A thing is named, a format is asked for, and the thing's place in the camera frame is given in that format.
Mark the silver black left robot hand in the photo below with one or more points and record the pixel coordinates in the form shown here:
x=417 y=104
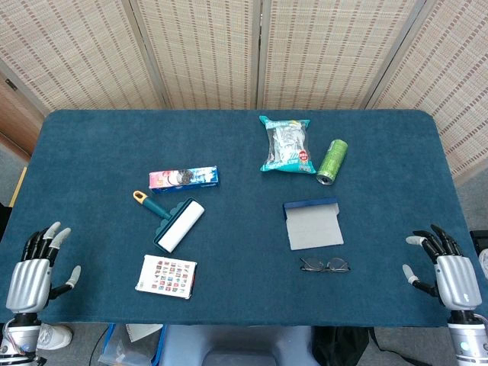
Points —
x=28 y=282

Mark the white sneaker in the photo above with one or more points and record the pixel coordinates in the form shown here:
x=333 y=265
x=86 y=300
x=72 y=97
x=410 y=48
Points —
x=55 y=335

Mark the black eyeglasses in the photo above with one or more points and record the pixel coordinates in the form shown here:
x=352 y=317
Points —
x=335 y=264

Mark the blue cookie box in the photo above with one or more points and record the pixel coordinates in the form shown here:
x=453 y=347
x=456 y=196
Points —
x=183 y=179

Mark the woven bamboo screen panel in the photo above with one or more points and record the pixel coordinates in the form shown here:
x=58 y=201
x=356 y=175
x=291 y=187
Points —
x=76 y=49
x=457 y=76
x=206 y=49
x=328 y=49

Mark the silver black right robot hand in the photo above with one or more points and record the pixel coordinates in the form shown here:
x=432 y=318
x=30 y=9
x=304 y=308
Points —
x=457 y=282

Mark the navy blue glasses case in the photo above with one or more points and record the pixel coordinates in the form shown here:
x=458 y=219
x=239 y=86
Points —
x=312 y=228

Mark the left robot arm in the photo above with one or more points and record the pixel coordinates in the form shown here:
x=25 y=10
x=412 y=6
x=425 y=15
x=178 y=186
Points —
x=19 y=335

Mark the teal lint roller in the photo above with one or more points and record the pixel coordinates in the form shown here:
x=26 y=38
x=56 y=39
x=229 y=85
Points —
x=179 y=225

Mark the black bag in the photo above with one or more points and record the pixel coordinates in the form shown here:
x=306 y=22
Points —
x=339 y=345

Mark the teal snack bag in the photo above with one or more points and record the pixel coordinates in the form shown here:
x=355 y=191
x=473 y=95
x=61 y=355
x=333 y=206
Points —
x=287 y=145

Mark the brown wooden cabinet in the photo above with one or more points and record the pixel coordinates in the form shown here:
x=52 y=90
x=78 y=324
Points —
x=15 y=122

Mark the blue plastic crate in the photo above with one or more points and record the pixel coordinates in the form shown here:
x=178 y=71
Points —
x=159 y=352

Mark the white spiral notebook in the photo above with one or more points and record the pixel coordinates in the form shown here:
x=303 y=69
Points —
x=143 y=331

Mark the white picture-printed card box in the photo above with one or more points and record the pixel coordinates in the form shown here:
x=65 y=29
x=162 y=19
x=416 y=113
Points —
x=165 y=276

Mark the clear plastic bag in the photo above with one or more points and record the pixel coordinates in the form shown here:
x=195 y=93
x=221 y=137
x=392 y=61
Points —
x=122 y=352

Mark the blue tablecloth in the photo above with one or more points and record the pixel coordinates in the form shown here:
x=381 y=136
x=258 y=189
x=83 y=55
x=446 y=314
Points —
x=244 y=152

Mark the yellow board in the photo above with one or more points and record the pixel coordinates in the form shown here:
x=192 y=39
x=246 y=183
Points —
x=19 y=187

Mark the green drink can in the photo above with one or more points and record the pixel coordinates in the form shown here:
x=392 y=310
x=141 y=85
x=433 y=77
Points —
x=332 y=160

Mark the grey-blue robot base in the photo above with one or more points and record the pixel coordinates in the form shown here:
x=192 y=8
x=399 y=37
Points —
x=236 y=343

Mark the dark green plastic bin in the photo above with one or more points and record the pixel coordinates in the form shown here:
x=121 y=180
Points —
x=480 y=238

